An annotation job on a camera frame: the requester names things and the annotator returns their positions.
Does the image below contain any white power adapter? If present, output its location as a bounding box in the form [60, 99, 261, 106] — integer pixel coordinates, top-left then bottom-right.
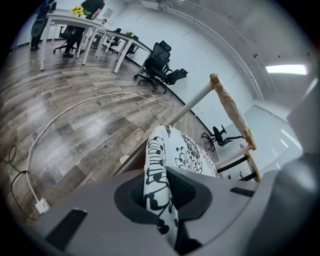
[34, 198, 52, 215]

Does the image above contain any white table with sunflowers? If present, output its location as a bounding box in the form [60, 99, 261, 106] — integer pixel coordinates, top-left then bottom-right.
[39, 11, 105, 72]

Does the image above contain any brown seat wooden chair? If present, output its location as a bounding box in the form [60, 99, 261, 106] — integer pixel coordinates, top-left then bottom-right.
[113, 72, 262, 183]

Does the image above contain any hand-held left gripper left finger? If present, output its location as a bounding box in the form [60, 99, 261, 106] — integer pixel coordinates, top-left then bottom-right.
[32, 166, 261, 256]

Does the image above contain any large black office chair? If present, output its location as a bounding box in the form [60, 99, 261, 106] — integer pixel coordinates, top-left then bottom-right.
[133, 39, 173, 87]

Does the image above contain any long white cable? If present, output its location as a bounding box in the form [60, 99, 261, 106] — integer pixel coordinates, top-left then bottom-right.
[26, 92, 181, 203]

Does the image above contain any long white desk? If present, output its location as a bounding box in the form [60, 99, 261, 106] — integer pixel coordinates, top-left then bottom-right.
[86, 26, 153, 75]

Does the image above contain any black white floral fabric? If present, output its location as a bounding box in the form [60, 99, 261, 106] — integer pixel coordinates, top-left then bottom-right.
[142, 123, 220, 248]

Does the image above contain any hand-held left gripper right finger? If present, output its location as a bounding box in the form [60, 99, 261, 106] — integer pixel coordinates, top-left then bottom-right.
[252, 77, 320, 236]

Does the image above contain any thin black cable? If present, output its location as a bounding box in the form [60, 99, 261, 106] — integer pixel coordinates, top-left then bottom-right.
[7, 144, 38, 221]

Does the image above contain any reclined black office chair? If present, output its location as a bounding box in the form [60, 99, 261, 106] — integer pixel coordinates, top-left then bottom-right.
[152, 67, 189, 95]

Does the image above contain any yellow sunflower bouquet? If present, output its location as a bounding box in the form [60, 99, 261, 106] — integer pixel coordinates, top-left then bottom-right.
[68, 5, 92, 18]

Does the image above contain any rectangular ceiling light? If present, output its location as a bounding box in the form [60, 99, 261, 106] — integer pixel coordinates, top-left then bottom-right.
[265, 64, 308, 76]

